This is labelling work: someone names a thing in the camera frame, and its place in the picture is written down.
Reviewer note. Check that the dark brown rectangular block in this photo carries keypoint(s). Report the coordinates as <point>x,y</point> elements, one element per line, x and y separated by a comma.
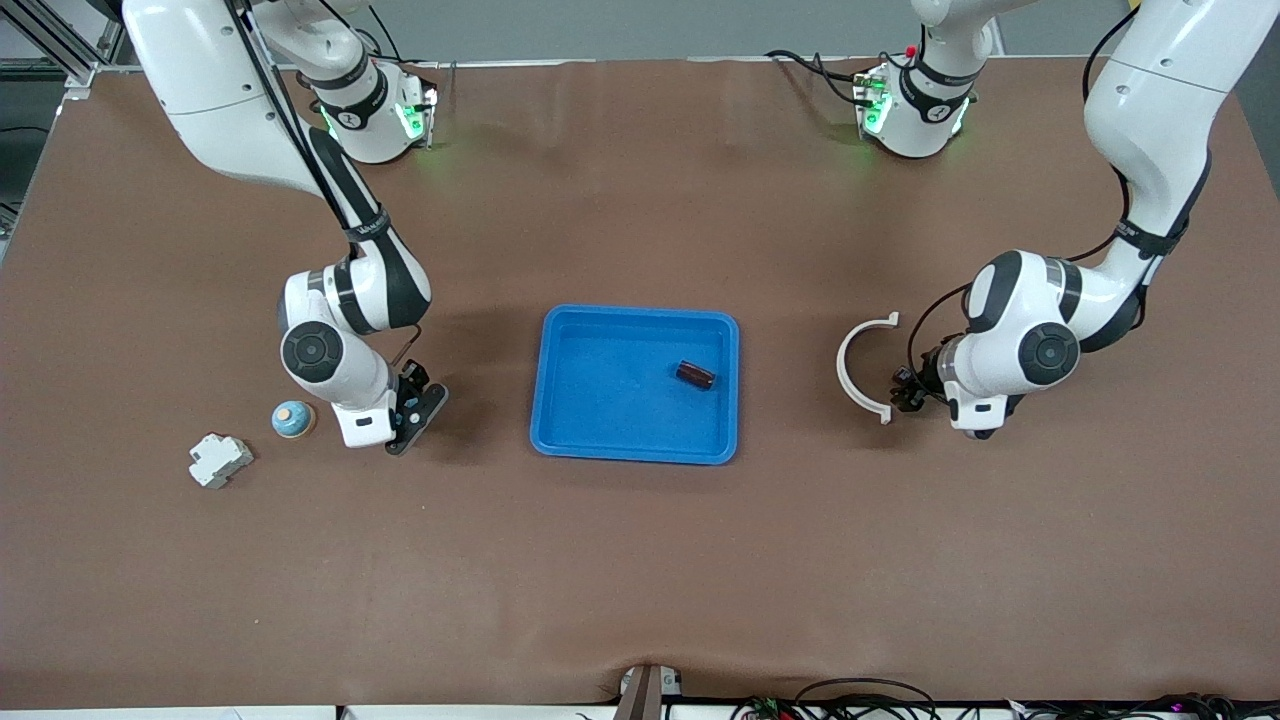
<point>695,375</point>

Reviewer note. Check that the white curved pipe clamp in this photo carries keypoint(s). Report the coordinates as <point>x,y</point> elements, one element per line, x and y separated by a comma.
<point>842,370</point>

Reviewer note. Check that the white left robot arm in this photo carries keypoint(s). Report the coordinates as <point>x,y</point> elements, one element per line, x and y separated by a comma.
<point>1045,350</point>

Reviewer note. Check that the white circuit breaker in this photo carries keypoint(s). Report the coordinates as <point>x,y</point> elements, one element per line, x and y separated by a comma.
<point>220,460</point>

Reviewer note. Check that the blue bell beige button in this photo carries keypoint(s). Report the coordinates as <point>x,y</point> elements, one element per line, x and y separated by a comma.
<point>294,419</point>

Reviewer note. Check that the blue plastic tray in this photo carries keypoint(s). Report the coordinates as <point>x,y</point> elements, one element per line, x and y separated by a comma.
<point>620,400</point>

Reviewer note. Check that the small black block capacitor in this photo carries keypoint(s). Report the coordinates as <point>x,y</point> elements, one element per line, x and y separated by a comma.
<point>905,380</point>

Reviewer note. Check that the metal table edge bracket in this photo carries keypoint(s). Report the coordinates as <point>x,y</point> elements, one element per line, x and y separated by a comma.
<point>643,695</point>

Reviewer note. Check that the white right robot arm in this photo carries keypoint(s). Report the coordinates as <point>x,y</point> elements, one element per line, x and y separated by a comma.
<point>340,350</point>

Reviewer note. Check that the aluminium frame profile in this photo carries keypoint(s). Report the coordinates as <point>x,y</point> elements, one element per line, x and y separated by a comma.
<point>75,70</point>

